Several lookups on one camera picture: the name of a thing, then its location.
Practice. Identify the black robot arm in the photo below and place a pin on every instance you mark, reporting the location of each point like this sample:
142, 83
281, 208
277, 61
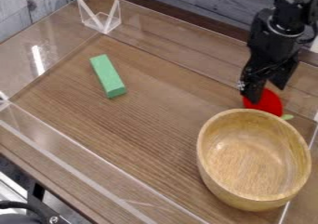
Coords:
305, 8

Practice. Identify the clear acrylic corner bracket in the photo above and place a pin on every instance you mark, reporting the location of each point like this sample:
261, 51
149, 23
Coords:
104, 22

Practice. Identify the black table frame bracket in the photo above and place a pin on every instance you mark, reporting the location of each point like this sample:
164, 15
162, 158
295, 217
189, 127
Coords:
35, 199

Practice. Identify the red plush strawberry toy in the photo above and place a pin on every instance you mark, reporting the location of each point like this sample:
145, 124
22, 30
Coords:
269, 104

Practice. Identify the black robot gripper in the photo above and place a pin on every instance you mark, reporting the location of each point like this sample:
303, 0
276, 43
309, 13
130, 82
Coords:
275, 43

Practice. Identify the green rectangular block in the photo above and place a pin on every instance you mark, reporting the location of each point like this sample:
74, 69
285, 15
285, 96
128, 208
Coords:
109, 76

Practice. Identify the wooden bowl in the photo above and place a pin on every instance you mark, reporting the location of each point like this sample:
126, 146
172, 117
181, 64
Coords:
253, 159

